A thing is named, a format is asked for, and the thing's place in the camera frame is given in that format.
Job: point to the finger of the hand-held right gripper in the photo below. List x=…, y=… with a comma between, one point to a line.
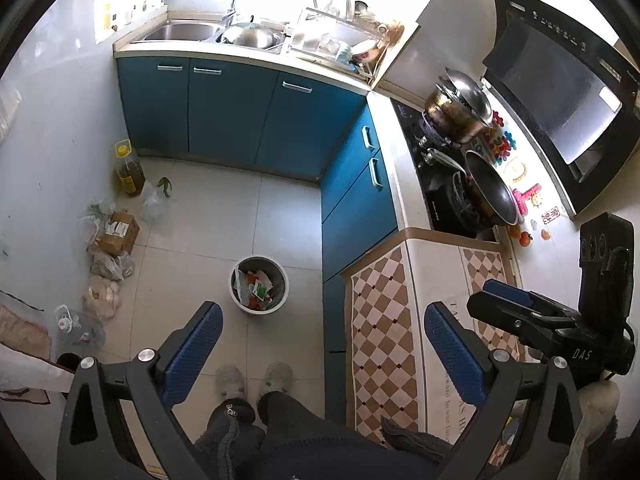
x=495, y=317
x=507, y=293

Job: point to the person's dark pants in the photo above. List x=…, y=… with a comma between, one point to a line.
x=310, y=445

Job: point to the clear bag with green pepper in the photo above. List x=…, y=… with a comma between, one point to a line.
x=155, y=200

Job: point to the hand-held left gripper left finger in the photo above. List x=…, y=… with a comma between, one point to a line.
x=192, y=355

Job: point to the white sack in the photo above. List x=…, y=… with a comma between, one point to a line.
x=30, y=375

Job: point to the black frying pan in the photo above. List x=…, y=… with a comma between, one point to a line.
x=492, y=190

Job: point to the colourful wall stickers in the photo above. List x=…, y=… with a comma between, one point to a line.
x=505, y=137

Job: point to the patterned ceramic bowl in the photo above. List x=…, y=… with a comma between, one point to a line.
x=365, y=51

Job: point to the beige woven sack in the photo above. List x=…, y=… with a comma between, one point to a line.
x=22, y=332

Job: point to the blue kitchen cabinet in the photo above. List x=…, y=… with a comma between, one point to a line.
x=225, y=110

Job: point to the hanging clear plastic bag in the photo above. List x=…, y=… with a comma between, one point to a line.
x=9, y=110

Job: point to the metal dish rack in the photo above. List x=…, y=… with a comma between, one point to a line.
x=320, y=35

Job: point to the dark grey cloth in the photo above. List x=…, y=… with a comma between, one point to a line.
x=415, y=440

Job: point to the black range hood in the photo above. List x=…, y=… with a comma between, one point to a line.
x=550, y=85

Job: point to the grey fluffy slipper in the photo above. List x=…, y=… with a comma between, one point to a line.
x=275, y=380
x=230, y=382

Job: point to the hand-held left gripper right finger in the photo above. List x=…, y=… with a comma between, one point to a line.
x=452, y=355

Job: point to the cardboard box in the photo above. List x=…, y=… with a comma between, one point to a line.
x=117, y=232

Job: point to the black gas stove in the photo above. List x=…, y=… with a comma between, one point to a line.
x=425, y=185

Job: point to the steel kitchen sink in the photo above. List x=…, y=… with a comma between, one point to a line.
x=182, y=31

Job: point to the clear plastic water jug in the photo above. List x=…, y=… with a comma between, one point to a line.
x=82, y=327

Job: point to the pile of wrappers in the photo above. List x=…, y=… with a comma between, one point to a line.
x=257, y=287

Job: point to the yellow oil bottle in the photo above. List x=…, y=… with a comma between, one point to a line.
x=130, y=172

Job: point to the clear bag of vegetables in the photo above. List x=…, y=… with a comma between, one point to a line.
x=92, y=220
x=110, y=266

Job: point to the person's right forearm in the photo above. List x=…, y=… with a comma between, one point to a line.
x=597, y=425

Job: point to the bag of pale produce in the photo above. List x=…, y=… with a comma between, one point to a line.
x=102, y=300

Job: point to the checkered cover cloth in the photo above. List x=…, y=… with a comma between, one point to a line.
x=385, y=320

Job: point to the steel pot with lid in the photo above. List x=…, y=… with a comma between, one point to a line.
x=452, y=110

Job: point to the grey round trash bin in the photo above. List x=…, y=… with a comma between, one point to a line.
x=237, y=305

